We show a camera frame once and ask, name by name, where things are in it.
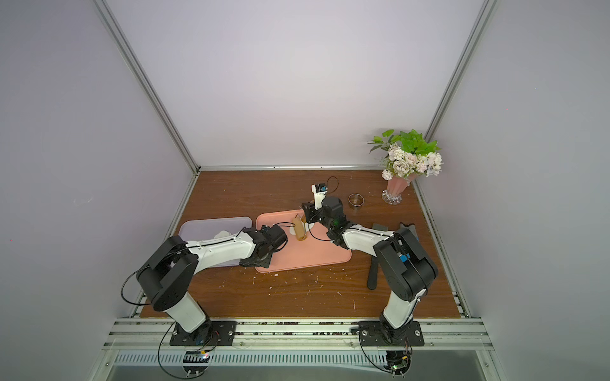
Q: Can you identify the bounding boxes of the wooden rolling pin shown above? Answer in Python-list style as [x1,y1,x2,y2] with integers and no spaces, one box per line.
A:
[292,214,308,241]

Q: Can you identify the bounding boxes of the black handled metal scraper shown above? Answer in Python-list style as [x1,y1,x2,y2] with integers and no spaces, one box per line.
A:
[367,223,389,291]

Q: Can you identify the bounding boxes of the pink silicone mat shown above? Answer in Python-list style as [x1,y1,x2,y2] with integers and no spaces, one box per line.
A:
[256,224,352,273]

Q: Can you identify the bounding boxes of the aluminium frame rail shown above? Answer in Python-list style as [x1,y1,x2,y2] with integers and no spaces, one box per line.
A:
[103,317,494,351]

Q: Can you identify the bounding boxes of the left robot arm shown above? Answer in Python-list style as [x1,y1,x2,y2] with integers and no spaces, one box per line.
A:
[135,225,288,337]

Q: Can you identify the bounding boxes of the artificial flower bouquet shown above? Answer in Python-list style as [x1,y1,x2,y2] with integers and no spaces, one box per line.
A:
[368,130,443,181]

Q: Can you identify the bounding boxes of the pink glass vase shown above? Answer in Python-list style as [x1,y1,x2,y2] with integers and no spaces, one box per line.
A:
[382,173,418,206]

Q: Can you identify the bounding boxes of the large dough ball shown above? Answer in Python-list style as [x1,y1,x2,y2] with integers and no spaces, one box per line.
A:
[214,230,232,239]

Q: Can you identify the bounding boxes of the purple silicone mat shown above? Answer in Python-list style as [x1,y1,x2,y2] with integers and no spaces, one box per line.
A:
[178,217,254,273]

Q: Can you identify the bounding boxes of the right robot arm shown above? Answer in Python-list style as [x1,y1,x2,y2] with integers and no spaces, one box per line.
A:
[301,196,438,331]

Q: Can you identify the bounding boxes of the blue work glove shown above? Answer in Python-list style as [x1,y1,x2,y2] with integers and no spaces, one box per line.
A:
[400,224,420,260]

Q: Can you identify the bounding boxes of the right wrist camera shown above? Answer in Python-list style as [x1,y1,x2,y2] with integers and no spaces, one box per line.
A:
[311,183,328,210]

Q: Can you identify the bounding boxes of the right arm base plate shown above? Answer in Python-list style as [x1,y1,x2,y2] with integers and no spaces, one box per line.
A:
[352,321,425,347]

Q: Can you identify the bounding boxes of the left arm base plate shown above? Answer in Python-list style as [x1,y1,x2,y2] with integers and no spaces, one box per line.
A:
[169,320,237,347]

